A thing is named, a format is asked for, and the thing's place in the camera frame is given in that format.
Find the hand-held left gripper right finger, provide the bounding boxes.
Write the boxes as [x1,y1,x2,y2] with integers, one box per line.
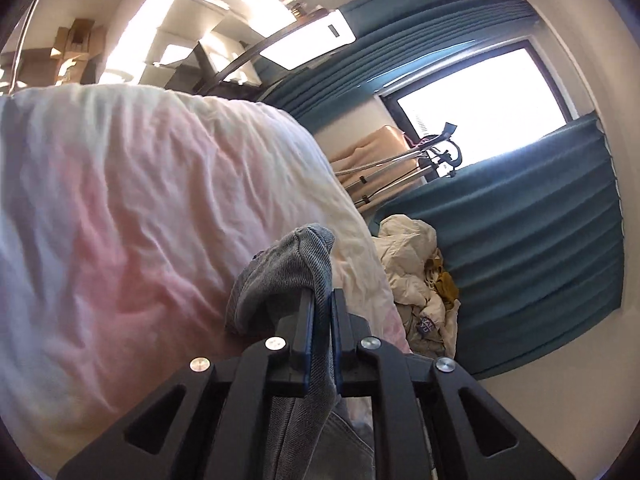
[330,288,574,480]

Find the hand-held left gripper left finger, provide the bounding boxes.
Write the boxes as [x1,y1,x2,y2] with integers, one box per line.
[56,291,321,480]

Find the grey denim shorts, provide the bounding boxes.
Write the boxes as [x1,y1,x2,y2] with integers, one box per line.
[226,225,376,480]

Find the grey garment with purple label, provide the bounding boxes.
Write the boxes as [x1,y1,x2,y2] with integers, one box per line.
[412,310,441,342]

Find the cream crumpled duvet pile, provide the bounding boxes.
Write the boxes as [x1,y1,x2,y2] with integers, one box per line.
[375,214,461,358]

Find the mustard yellow cloth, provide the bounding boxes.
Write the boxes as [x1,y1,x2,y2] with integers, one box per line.
[425,255,463,311]

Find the metal tripod stand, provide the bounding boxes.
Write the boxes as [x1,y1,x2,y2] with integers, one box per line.
[335,122,463,211]

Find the teal curtain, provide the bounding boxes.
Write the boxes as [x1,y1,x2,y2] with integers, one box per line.
[260,0,543,121]
[367,112,626,381]

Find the window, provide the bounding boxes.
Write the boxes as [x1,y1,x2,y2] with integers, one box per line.
[380,37,571,171]

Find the white box appliance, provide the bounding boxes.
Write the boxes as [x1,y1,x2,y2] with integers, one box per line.
[260,10,356,68]

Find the cardboard boxes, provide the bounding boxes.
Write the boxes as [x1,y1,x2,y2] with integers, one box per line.
[0,17,108,96]

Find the black curved cable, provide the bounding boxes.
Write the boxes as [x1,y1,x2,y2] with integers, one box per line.
[200,10,341,96]

